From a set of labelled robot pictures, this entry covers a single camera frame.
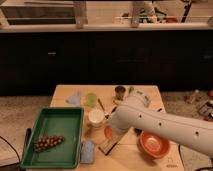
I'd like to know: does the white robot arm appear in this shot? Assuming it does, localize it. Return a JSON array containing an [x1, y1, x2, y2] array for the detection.
[[108, 90, 213, 158]]

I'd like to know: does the black tool at table edge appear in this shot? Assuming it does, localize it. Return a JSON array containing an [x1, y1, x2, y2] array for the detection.
[[22, 128, 32, 158]]

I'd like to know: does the bunch of red grapes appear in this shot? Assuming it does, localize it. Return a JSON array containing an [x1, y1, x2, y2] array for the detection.
[[34, 136, 65, 152]]

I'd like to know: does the green plastic tray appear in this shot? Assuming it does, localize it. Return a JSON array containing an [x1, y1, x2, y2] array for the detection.
[[21, 107, 84, 169]]

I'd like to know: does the wooden handled spoon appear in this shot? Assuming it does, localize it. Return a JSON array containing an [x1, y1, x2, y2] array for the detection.
[[97, 98, 110, 119]]

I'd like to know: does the light green cup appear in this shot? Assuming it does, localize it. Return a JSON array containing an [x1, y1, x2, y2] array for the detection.
[[86, 93, 97, 107]]

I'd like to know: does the light blue plastic piece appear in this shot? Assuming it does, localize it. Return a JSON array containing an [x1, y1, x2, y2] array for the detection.
[[66, 92, 81, 107]]

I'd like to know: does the metal cup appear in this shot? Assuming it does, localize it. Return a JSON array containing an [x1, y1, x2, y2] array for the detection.
[[115, 85, 126, 100]]

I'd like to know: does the green cucumber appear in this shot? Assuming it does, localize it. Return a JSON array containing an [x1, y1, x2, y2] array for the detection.
[[128, 86, 134, 93]]

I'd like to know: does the black cable right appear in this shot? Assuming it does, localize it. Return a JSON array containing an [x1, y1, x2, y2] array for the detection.
[[177, 144, 213, 171]]

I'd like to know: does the blue sponge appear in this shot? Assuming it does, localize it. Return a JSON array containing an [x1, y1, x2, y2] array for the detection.
[[80, 140, 95, 164]]

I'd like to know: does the black cable left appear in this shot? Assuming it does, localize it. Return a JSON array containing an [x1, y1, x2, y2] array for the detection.
[[0, 135, 23, 169]]

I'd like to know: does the red yellow apple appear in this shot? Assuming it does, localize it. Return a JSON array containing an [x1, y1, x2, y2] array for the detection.
[[104, 126, 112, 139]]

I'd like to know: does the black cable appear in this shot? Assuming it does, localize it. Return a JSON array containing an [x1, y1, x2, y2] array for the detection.
[[0, 135, 23, 169], [177, 144, 213, 171]]

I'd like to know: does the orange bowl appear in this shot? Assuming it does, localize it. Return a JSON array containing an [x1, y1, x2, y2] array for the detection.
[[138, 131, 170, 160]]

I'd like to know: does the white cup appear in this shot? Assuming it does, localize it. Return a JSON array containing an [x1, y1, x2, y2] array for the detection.
[[88, 109, 105, 127]]

